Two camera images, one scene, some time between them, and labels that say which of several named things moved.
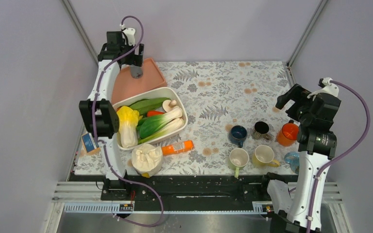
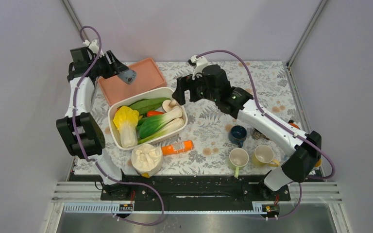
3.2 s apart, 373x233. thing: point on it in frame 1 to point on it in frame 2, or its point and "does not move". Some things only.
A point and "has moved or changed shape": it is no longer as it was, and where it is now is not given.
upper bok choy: [149, 125] does not move
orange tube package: [185, 145] does not move
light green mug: [238, 158] does not move
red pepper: [150, 113] does not move
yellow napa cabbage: [128, 120] does not move
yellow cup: [263, 156] does not move
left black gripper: [135, 59] to [113, 68]
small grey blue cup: [136, 72] to [128, 76]
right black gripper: [296, 93] to [184, 83]
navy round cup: [237, 134] does not move
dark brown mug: [261, 127] has moved or changed shape
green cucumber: [144, 106] does not move
